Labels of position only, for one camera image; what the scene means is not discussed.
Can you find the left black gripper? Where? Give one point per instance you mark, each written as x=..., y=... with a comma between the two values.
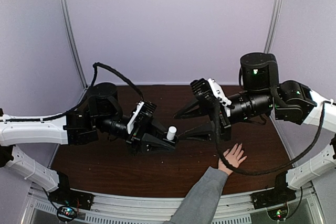
x=136, y=139

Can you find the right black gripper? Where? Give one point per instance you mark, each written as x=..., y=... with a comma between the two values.
x=206, y=129

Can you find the white cap with black brush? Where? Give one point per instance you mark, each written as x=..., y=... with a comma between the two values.
x=172, y=130

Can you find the grey sleeved forearm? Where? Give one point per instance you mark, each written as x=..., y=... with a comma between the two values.
x=200, y=203

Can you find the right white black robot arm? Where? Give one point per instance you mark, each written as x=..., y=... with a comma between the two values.
x=262, y=93

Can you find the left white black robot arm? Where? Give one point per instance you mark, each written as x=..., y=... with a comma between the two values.
x=98, y=112

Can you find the person's bare hand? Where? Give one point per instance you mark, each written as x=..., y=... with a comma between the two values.
x=235, y=156

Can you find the left round controller board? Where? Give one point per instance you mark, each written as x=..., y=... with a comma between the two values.
x=66, y=213

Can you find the round controller board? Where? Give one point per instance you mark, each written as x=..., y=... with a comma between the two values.
x=66, y=213
x=278, y=214

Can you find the right round controller board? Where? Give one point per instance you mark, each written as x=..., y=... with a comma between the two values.
x=278, y=214

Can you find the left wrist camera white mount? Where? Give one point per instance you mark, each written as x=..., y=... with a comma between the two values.
x=144, y=110

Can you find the aluminium front frame rail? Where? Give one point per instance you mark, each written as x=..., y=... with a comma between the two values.
x=236, y=208

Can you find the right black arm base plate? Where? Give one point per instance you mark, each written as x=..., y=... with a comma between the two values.
x=272, y=197

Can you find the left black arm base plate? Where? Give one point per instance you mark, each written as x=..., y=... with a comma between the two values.
x=76, y=199

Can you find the right aluminium corner post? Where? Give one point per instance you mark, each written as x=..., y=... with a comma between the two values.
x=276, y=9

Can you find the aluminium corner post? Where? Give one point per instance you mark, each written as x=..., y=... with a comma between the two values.
x=276, y=9
x=72, y=42

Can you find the left aluminium corner post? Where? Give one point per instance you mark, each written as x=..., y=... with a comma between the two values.
x=72, y=42

